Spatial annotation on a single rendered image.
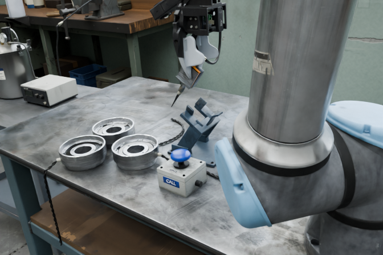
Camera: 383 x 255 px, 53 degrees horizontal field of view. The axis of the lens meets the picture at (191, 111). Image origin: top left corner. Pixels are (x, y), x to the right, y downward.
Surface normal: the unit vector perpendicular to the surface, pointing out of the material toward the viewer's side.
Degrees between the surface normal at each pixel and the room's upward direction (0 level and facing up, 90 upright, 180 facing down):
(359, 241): 73
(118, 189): 0
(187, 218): 0
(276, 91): 100
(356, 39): 90
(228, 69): 90
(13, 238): 0
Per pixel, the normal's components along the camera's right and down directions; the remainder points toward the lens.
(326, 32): 0.17, 0.60
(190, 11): -0.58, 0.36
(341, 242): -0.67, 0.04
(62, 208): -0.07, -0.92
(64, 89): 0.84, 0.16
